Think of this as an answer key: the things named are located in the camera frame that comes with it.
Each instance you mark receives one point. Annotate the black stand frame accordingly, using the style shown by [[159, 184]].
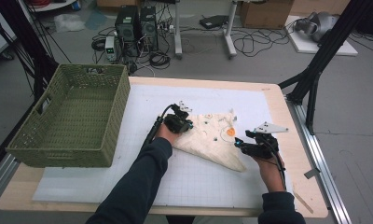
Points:
[[324, 49], [29, 46]]

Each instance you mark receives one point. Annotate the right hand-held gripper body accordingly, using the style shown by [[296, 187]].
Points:
[[262, 149]]

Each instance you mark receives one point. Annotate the person's left hand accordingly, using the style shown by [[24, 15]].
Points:
[[166, 135]]

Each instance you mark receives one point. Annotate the person's right hand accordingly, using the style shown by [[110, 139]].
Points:
[[271, 174]]

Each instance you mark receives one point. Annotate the cream cloth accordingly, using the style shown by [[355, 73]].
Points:
[[206, 143]]

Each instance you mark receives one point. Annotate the clear plastic bag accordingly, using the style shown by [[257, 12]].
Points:
[[69, 23]]

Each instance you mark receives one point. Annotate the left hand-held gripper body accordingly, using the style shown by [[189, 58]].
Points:
[[175, 123]]

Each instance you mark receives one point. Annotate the grey rounded device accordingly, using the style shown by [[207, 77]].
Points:
[[321, 25]]

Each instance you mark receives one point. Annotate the white floor board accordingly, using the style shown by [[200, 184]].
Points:
[[309, 46]]

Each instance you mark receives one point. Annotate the large black computer tower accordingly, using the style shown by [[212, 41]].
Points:
[[126, 28]]

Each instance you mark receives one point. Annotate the green woven basket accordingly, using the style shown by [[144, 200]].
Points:
[[51, 140]]

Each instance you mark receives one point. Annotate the flat black device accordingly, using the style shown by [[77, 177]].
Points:
[[213, 21]]

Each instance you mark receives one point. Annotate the white table leg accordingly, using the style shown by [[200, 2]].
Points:
[[229, 34], [177, 31]]

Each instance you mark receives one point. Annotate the white grid mat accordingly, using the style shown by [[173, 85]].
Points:
[[190, 186]]

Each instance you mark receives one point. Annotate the large cardboard box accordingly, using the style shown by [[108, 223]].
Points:
[[265, 14]]

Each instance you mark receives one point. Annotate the grey tape piece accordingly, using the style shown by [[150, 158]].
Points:
[[312, 173]]

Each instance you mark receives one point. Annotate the small white power supply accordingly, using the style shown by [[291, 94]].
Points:
[[110, 48]]

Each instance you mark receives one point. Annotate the slim black computer tower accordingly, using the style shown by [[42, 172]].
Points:
[[149, 28]]

